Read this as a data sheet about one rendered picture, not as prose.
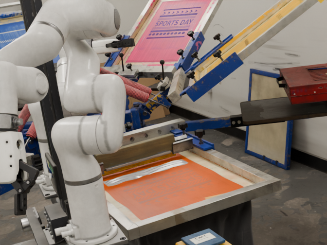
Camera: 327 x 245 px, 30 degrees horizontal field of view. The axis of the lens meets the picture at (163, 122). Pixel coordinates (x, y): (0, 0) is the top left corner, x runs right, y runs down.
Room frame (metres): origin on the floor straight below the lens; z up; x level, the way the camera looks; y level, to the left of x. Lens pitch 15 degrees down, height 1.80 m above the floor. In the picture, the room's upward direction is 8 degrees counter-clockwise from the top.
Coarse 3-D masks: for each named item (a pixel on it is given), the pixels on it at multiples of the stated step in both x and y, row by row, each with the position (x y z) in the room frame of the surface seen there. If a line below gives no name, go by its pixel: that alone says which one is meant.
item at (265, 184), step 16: (224, 160) 2.27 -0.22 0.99; (256, 176) 2.06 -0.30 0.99; (272, 176) 2.02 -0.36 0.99; (240, 192) 1.92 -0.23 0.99; (256, 192) 1.94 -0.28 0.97; (112, 208) 1.95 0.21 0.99; (192, 208) 1.85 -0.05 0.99; (208, 208) 1.87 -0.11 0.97; (224, 208) 1.89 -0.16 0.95; (128, 224) 1.80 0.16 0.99; (144, 224) 1.78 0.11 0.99; (160, 224) 1.80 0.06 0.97; (176, 224) 1.82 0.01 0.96
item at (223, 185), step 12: (180, 156) 2.50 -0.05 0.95; (144, 168) 2.41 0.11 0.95; (180, 168) 2.34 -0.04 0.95; (192, 168) 2.32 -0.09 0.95; (204, 168) 2.30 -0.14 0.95; (216, 180) 2.15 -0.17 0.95; (228, 180) 2.14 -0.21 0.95; (192, 192) 2.07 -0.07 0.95; (204, 192) 2.05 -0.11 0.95; (216, 192) 2.04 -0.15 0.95
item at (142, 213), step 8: (136, 168) 2.42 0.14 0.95; (104, 176) 2.37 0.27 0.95; (112, 176) 2.36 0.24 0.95; (144, 176) 2.31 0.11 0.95; (152, 176) 2.29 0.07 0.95; (104, 184) 2.28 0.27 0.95; (120, 184) 2.26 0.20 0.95; (128, 184) 2.25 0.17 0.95; (112, 192) 2.18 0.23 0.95; (120, 192) 2.17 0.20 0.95; (120, 200) 2.09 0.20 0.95; (128, 200) 2.08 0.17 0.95; (168, 200) 2.03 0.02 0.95; (176, 200) 2.02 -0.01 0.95; (184, 200) 2.01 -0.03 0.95; (128, 208) 2.01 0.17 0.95; (136, 208) 2.00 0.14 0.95; (144, 208) 1.99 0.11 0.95; (152, 208) 1.98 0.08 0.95; (160, 208) 1.97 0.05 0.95; (168, 208) 1.96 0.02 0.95; (176, 208) 1.95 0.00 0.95; (136, 216) 1.93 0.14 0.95; (144, 216) 1.92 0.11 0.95; (152, 216) 1.91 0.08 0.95
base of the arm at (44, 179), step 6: (42, 144) 1.82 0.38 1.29; (42, 150) 1.83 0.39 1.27; (48, 150) 1.81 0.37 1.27; (42, 156) 1.83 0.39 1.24; (42, 162) 1.84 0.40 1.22; (48, 174) 1.82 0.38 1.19; (36, 180) 1.82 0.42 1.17; (42, 180) 1.82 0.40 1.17; (48, 180) 1.82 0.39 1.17; (42, 186) 1.84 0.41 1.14; (48, 186) 1.82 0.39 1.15
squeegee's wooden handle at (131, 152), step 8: (160, 136) 2.48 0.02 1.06; (168, 136) 2.48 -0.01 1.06; (128, 144) 2.43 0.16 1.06; (136, 144) 2.42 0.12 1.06; (144, 144) 2.43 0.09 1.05; (152, 144) 2.45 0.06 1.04; (160, 144) 2.46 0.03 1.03; (168, 144) 2.48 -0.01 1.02; (120, 152) 2.39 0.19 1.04; (128, 152) 2.40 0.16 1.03; (136, 152) 2.42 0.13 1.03; (144, 152) 2.43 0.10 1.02; (152, 152) 2.44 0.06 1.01; (160, 152) 2.46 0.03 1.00; (104, 160) 2.36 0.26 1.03; (112, 160) 2.37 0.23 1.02; (120, 160) 2.39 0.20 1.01; (128, 160) 2.40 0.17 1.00; (104, 168) 2.36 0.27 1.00
